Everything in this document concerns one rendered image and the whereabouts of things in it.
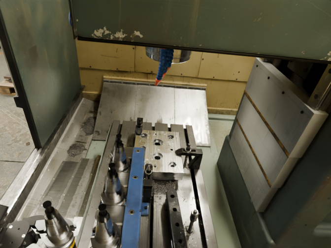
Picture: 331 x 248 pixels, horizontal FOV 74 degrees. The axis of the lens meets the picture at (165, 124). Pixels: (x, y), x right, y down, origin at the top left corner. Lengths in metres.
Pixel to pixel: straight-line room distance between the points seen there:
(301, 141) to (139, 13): 0.62
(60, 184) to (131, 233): 0.84
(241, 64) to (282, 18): 1.53
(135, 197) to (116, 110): 1.28
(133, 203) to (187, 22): 0.43
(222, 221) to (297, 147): 0.68
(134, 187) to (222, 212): 0.84
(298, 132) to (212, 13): 0.51
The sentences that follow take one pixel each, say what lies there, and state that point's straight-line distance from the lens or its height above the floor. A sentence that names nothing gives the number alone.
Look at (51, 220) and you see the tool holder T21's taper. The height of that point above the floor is 1.29.
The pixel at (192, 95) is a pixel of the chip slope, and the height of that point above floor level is 0.82.
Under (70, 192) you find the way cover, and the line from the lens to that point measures 1.26.
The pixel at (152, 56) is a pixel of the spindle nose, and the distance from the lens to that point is 0.74.
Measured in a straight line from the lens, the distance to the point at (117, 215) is 0.59.
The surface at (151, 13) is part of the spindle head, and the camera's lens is 0.44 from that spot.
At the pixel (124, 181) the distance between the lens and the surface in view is 0.65.
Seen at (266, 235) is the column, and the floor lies 0.87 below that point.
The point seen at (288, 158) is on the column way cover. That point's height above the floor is 1.23.
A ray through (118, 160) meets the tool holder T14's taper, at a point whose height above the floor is 1.25.
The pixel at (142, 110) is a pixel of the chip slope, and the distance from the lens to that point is 1.80.
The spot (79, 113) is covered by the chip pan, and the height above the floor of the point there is 0.67.
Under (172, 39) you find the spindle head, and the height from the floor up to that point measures 1.60.
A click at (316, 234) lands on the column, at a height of 0.95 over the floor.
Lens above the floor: 1.72
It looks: 36 degrees down
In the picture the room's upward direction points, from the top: 7 degrees clockwise
